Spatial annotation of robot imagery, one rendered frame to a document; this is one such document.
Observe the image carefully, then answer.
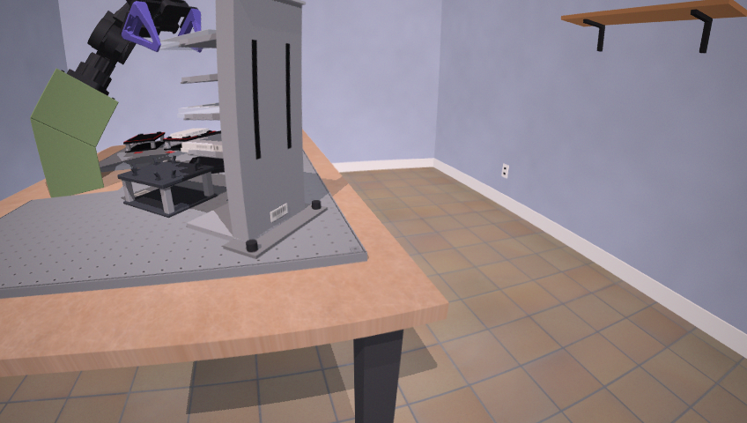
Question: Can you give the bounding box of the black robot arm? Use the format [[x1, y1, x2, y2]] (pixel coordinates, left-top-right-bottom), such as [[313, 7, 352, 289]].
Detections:
[[67, 3, 136, 95]]

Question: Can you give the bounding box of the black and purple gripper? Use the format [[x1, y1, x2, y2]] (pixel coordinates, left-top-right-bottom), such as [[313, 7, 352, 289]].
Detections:
[[120, 0, 201, 52]]

